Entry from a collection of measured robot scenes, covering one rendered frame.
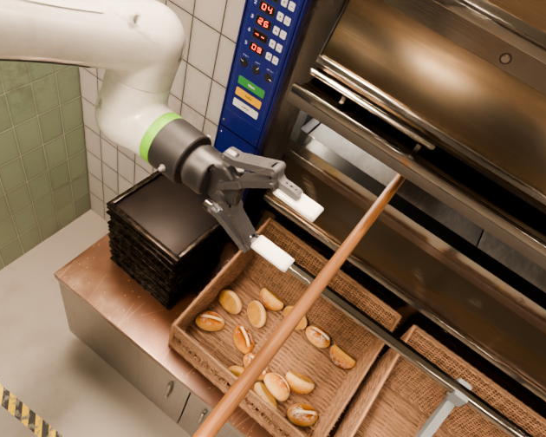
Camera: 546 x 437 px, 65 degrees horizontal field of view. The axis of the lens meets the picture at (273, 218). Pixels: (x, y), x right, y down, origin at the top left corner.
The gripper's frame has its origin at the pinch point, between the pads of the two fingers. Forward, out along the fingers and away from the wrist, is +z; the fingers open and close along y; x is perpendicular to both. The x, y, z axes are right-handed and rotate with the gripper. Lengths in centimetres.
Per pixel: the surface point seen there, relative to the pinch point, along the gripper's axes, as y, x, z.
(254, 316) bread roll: 85, -31, -6
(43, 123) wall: 78, -35, -116
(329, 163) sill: 30, -55, -12
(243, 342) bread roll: 85, -20, -3
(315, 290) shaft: 27.8, -14.2, 6.4
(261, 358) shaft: 28.0, 5.7, 6.0
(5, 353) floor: 149, 21, -81
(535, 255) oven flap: 8, -41, 38
